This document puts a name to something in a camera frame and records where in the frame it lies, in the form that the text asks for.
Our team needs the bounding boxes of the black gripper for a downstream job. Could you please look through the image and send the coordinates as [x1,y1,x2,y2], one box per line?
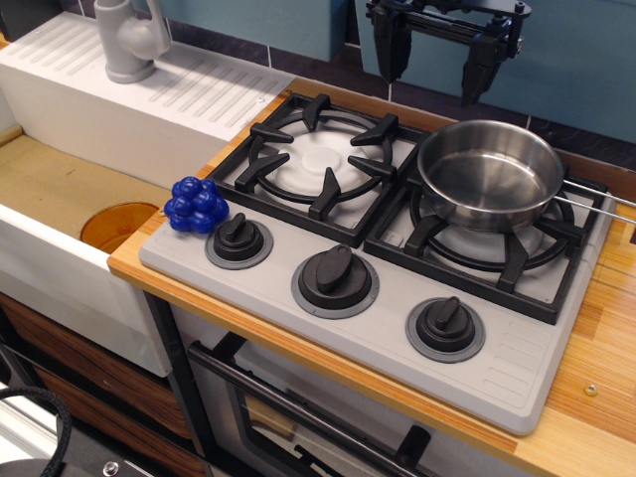
[366,1,530,106]

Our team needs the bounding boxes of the stainless steel pan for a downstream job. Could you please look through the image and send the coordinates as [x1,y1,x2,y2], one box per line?
[417,120,635,234]

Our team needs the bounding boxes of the blue toy blueberry cluster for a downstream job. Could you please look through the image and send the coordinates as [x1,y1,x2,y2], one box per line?
[164,176,230,235]

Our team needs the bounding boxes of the grey toy stove top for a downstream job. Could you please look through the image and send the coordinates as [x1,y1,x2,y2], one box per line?
[137,92,618,437]

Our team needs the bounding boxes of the black middle stove knob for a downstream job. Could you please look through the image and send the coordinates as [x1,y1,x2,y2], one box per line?
[291,244,380,320]

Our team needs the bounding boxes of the black stove knob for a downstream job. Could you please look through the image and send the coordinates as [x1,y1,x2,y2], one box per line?
[291,244,380,320]
[405,296,486,364]
[205,213,274,270]

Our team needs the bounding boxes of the black left stove knob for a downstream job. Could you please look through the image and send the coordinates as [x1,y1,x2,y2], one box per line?
[205,213,274,270]

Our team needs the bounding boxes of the black right stove knob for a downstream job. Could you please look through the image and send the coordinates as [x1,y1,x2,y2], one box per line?
[405,296,486,364]

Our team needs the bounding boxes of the black left burner grate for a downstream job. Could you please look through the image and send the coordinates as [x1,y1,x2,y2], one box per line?
[209,93,426,247]

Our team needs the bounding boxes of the black burner grate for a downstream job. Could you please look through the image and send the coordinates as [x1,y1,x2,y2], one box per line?
[209,93,426,247]
[364,172,608,324]

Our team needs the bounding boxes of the black right burner grate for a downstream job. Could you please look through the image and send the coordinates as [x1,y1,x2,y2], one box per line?
[364,172,608,324]

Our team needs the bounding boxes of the grey toy faucet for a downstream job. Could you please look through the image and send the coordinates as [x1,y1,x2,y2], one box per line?
[94,0,171,84]

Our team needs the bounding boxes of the white toy sink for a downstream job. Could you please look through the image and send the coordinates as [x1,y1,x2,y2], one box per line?
[1,13,291,377]

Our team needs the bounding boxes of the orange plastic bowl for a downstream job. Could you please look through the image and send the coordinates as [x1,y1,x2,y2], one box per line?
[79,202,158,253]

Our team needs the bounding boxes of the wooden drawer cabinet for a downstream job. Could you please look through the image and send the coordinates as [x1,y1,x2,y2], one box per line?
[1,294,210,476]

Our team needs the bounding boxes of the oven door with black handle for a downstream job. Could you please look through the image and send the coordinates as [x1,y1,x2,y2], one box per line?
[187,333,506,476]

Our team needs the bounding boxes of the black braided cable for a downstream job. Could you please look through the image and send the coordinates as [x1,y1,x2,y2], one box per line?
[0,387,74,477]

